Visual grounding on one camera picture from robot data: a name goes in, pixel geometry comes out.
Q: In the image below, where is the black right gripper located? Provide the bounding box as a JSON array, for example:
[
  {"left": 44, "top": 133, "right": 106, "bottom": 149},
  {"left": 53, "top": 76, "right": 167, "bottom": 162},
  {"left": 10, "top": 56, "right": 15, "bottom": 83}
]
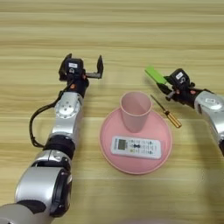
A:
[{"left": 156, "top": 74, "right": 197, "bottom": 103}]

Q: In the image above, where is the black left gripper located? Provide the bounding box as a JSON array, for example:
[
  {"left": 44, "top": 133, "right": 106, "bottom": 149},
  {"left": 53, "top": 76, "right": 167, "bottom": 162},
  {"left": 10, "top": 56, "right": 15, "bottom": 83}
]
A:
[{"left": 59, "top": 52, "right": 105, "bottom": 91}]

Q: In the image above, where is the green rectangular block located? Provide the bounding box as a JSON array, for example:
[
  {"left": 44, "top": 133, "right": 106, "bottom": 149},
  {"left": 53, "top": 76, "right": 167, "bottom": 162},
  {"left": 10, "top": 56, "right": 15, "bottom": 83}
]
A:
[{"left": 144, "top": 66, "right": 168, "bottom": 86}]

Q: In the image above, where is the pink plastic cup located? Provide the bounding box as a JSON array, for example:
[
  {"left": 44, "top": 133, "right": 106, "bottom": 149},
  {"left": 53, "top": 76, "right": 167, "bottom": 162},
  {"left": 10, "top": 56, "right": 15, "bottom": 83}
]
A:
[{"left": 119, "top": 90, "right": 153, "bottom": 134}]

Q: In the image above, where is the white remote control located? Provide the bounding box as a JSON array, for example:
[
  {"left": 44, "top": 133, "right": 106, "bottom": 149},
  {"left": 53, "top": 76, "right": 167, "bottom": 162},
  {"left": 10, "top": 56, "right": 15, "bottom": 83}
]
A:
[{"left": 110, "top": 135, "right": 163, "bottom": 160}]

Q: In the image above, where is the pink round plate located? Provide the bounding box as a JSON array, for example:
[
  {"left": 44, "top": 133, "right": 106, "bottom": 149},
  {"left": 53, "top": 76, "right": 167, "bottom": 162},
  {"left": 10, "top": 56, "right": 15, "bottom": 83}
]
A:
[{"left": 99, "top": 106, "right": 173, "bottom": 176}]

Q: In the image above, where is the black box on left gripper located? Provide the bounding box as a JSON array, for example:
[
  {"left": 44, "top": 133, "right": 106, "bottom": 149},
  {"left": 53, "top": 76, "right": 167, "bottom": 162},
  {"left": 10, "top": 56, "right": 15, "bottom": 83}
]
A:
[{"left": 64, "top": 58, "right": 85, "bottom": 76}]

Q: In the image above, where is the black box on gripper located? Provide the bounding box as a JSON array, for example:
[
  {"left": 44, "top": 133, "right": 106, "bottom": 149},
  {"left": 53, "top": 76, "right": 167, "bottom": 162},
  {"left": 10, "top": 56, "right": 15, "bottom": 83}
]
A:
[
  {"left": 64, "top": 58, "right": 85, "bottom": 76},
  {"left": 169, "top": 67, "right": 193, "bottom": 89}
]

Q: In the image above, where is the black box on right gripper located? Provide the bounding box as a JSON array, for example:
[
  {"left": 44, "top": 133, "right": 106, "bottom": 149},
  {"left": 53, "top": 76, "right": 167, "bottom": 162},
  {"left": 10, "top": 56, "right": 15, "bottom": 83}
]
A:
[{"left": 169, "top": 67, "right": 193, "bottom": 89}]

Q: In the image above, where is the screwdriver with amber handle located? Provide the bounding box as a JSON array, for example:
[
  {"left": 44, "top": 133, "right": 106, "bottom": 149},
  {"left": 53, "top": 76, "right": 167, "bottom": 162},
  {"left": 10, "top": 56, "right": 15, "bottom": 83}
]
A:
[{"left": 150, "top": 94, "right": 183, "bottom": 130}]

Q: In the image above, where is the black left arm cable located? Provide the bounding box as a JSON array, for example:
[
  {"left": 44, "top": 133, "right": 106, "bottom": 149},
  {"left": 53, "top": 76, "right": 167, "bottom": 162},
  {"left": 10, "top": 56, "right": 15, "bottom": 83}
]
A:
[{"left": 28, "top": 87, "right": 73, "bottom": 149}]

